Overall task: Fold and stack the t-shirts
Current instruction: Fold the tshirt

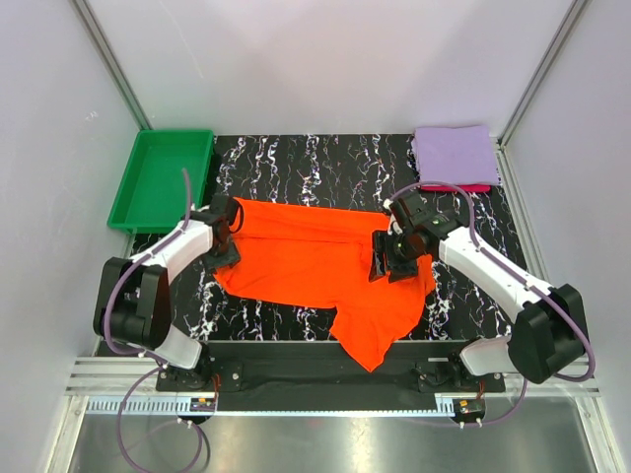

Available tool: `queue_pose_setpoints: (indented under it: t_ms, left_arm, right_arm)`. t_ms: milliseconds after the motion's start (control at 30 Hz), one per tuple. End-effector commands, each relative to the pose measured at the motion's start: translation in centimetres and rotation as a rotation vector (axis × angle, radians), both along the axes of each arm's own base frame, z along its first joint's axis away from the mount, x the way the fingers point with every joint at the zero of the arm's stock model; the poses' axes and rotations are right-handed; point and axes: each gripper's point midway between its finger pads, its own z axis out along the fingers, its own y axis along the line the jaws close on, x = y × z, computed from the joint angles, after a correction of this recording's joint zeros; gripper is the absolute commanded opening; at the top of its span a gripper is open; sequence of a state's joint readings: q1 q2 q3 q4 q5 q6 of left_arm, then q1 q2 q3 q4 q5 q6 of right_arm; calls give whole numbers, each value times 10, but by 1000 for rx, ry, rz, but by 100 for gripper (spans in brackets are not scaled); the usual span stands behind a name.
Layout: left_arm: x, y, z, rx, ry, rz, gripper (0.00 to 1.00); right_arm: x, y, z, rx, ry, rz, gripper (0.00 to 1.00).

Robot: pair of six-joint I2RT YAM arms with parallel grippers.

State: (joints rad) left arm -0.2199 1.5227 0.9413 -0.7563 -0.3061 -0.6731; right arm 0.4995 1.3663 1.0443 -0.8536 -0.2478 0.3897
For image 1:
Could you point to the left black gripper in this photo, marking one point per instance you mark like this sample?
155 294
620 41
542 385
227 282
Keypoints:
231 258

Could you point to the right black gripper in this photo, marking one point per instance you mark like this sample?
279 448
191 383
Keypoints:
397 271

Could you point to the orange t shirt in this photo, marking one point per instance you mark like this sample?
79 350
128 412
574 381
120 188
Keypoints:
321 258

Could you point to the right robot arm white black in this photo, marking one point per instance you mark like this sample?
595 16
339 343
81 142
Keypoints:
549 330

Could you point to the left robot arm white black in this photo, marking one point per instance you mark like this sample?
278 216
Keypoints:
134 311

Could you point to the green plastic bin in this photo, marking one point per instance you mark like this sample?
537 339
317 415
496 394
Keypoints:
165 167

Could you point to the folded pink t shirt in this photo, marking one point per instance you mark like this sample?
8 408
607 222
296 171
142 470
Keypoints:
458 188

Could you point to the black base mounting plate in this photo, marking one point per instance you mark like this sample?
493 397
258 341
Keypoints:
282 378

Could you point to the folded purple t shirt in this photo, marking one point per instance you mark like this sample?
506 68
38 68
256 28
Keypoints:
462 156

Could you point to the left small circuit board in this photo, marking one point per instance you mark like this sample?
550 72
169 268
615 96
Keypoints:
203 404

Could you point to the small circuit board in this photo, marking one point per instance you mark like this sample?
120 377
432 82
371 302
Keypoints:
471 407
203 404

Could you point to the right small circuit board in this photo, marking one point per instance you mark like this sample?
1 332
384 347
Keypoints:
471 407

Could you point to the aluminium frame rail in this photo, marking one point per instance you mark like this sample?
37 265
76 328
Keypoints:
128 386

